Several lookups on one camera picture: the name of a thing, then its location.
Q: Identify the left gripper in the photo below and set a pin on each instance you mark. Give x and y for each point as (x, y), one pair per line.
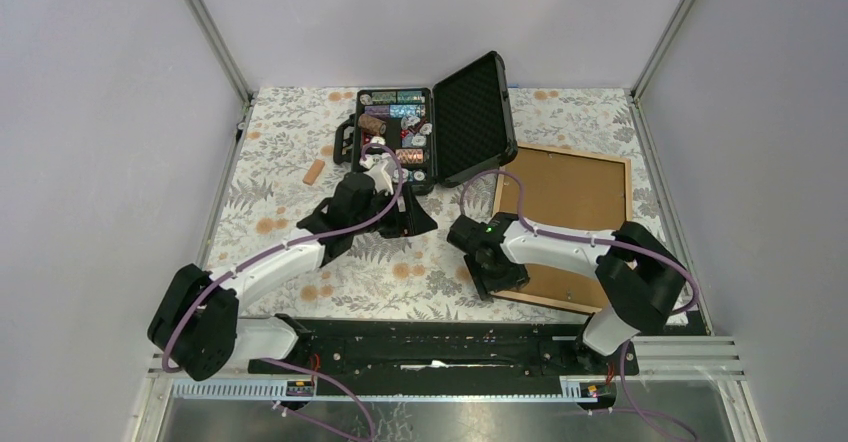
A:
(414, 220)

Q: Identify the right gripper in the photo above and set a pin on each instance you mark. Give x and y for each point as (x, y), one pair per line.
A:
(517, 277)

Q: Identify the wooden picture frame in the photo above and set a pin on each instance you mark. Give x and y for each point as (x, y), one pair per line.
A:
(628, 187)

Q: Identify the brown frame backing board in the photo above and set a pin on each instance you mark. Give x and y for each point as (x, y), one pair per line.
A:
(570, 200)

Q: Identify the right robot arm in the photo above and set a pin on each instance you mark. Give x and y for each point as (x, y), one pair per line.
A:
(640, 279)

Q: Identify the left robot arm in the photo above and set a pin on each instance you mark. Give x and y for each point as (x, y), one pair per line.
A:
(197, 324)

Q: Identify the orange poker chip stack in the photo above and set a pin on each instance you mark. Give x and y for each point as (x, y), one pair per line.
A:
(411, 156)

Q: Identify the black poker chip case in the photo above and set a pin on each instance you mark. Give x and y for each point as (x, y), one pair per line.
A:
(463, 123)

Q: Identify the brown poker chip stack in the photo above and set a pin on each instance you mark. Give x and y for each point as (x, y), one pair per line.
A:
(372, 125)

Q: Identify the wooden block left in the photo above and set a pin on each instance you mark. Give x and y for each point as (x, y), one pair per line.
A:
(313, 172)

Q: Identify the floral tablecloth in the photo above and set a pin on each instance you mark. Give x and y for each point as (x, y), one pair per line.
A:
(581, 166)

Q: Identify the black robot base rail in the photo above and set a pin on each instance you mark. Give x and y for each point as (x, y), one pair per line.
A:
(420, 358)

